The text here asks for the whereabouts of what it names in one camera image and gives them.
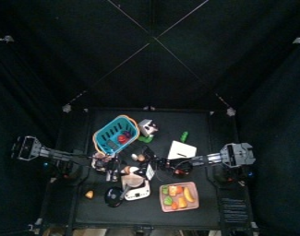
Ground green toy vegetable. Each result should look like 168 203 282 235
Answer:
137 135 155 144

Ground orange toy food piece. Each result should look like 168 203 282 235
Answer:
177 196 189 209

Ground white flat box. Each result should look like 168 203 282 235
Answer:
167 140 197 161

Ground yellow toy banana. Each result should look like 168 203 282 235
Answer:
183 186 197 204

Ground black toy frying pan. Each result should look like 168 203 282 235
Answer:
104 185 129 208

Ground pink tray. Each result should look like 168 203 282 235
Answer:
159 181 201 213

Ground white and grey toy carton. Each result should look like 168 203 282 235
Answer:
137 118 160 137

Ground orange toy bread slice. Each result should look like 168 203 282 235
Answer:
168 185 180 197

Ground blue basket with orange rim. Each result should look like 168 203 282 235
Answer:
92 114 141 157

